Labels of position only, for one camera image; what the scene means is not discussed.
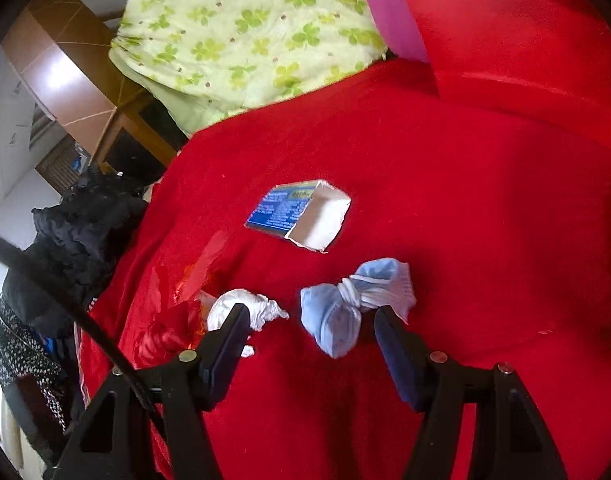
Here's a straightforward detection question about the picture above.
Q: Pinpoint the black white spotted cloth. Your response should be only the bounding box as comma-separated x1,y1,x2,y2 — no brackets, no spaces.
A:
0,295,86,431

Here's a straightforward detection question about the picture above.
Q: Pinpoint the black cable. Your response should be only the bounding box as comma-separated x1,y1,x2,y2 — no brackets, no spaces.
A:
0,230,168,441

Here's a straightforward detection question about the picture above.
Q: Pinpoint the pink pillow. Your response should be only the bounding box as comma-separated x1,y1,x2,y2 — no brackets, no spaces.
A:
359,0,430,63

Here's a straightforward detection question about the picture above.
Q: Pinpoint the light blue sock bundle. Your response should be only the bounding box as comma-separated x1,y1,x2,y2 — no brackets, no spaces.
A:
300,258,417,359

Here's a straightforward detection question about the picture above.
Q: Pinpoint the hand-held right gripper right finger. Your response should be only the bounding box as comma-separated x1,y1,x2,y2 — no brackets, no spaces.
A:
373,305,570,480

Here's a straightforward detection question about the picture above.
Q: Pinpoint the white tissue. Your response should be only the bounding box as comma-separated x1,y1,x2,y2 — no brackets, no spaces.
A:
198,288,290,359

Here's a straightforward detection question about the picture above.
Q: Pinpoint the red paper gift bag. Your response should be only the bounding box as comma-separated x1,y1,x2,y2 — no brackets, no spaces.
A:
385,0,611,111

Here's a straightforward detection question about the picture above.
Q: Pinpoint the blue cardboard box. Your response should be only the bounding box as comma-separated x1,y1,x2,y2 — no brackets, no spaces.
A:
244,178,352,253

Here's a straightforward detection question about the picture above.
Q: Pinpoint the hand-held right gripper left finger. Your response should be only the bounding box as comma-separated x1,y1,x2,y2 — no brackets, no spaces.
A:
44,303,256,480

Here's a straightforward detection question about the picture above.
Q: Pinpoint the green clover print quilt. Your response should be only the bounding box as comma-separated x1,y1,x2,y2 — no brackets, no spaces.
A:
108,0,390,137

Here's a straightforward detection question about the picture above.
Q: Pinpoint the brown slatted radiator cover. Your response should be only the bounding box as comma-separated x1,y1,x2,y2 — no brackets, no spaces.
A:
35,137,93,193

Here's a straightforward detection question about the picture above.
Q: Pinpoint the wooden cabinet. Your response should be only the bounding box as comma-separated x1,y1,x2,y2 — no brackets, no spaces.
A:
2,0,178,171

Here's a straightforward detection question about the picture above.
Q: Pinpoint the red plastic wrapper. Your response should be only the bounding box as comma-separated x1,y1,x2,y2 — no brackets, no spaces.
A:
135,230,231,356

